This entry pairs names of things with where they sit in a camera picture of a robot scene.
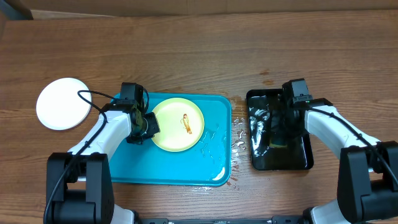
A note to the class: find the yellow plate with ketchup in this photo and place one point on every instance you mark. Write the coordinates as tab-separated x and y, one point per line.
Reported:
181	124

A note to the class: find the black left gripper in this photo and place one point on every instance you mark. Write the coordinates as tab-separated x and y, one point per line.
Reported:
155	129

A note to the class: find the yellow green sponge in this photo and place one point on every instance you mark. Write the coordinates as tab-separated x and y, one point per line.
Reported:
278	142

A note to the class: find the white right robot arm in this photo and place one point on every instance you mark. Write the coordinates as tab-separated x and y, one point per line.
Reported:
367	178

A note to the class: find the cardboard back panel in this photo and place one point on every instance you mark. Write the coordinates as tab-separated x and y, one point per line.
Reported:
194	7

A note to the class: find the teal plastic tray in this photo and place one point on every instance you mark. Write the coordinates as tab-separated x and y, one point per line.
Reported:
206	163

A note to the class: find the black water tray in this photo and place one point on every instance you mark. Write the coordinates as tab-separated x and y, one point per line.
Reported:
296	156

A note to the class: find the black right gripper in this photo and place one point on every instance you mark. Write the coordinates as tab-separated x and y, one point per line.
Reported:
278	129

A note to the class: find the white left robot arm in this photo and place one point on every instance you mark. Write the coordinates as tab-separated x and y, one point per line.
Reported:
79	187

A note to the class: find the white plate with ketchup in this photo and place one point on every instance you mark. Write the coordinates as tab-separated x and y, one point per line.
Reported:
63	104

